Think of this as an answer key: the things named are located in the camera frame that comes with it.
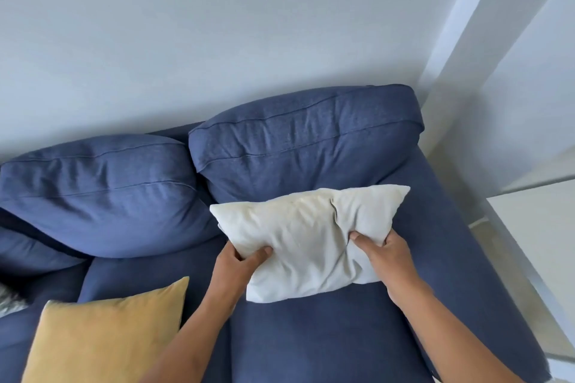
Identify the blue fabric sofa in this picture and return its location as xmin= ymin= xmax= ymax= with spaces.
xmin=0 ymin=84 xmax=552 ymax=383

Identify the white side table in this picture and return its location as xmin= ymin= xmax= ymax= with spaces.
xmin=485 ymin=178 xmax=575 ymax=343

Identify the person's right forearm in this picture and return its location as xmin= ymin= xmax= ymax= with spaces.
xmin=388 ymin=279 xmax=524 ymax=383

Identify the blue seat cushion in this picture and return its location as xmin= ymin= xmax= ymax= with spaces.
xmin=229 ymin=279 xmax=436 ymax=383
xmin=76 ymin=235 xmax=232 ymax=383

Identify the person's left forearm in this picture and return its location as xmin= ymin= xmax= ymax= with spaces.
xmin=139 ymin=291 xmax=239 ymax=383

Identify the large blue back cushion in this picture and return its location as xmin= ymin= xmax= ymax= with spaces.
xmin=188 ymin=84 xmax=425 ymax=204
xmin=0 ymin=134 xmax=221 ymax=259

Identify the person's left hand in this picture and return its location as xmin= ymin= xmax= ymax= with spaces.
xmin=208 ymin=241 xmax=274 ymax=312

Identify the person's right hand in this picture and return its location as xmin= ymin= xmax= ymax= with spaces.
xmin=349 ymin=229 xmax=423 ymax=305

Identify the yellow throw pillow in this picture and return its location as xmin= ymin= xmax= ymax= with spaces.
xmin=21 ymin=276 xmax=190 ymax=383

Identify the white throw pillow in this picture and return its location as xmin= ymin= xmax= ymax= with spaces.
xmin=209 ymin=184 xmax=411 ymax=304

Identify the grey patterned cushion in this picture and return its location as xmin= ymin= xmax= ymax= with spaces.
xmin=0 ymin=282 xmax=28 ymax=319

